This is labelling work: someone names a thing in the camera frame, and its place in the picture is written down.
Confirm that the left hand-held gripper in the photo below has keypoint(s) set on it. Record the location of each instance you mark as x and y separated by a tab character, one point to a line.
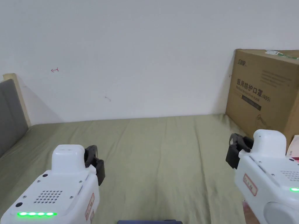
56	186

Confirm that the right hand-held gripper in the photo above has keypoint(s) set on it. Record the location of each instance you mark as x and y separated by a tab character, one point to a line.
268	177

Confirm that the person's right hand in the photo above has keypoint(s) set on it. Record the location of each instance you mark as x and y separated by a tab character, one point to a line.
249	214

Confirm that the pink and white package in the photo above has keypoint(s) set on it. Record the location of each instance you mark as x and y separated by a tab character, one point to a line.
294	147

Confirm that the brown cardboard carton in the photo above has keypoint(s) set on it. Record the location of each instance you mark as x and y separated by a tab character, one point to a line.
268	93

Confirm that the bed with pale green sheet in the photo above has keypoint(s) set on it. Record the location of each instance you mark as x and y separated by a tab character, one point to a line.
158	158

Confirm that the dark blue garment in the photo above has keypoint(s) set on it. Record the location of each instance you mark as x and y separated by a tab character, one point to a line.
149	222

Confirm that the grey padded headboard wooden frame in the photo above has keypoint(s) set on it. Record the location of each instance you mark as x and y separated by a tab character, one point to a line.
10	112

